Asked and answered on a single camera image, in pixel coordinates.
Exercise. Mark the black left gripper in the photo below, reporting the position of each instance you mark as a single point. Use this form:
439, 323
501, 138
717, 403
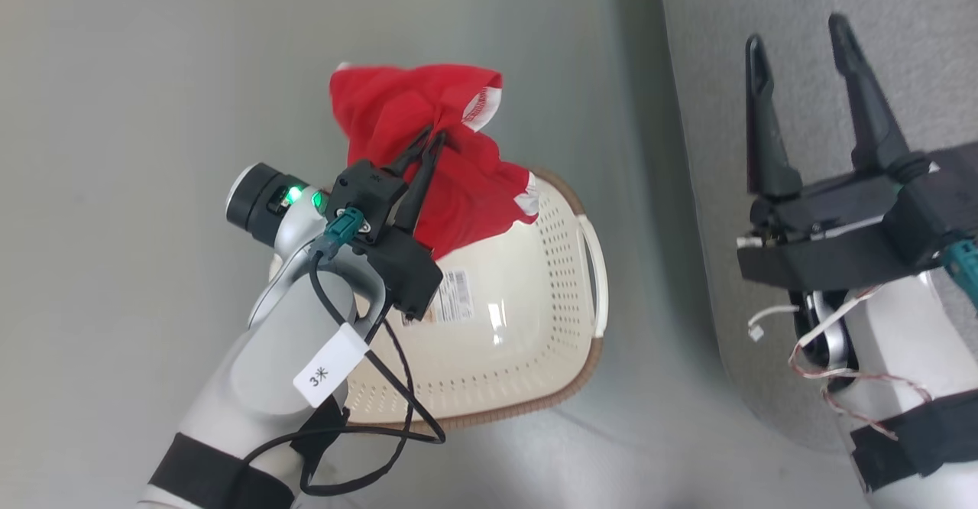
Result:
401, 272

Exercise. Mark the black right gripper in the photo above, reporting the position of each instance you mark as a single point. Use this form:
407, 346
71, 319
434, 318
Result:
840, 241

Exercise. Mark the red garment with white trim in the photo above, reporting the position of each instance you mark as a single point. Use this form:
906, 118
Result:
382, 104

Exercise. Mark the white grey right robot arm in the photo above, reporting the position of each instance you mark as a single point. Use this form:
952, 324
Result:
901, 341

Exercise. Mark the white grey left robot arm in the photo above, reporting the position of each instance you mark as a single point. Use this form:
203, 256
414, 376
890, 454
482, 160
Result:
260, 371

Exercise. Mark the grey fabric sofa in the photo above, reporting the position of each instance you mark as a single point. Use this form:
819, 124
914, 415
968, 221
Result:
917, 35

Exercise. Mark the beige perforated laundry basket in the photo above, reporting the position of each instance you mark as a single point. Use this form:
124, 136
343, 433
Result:
504, 341

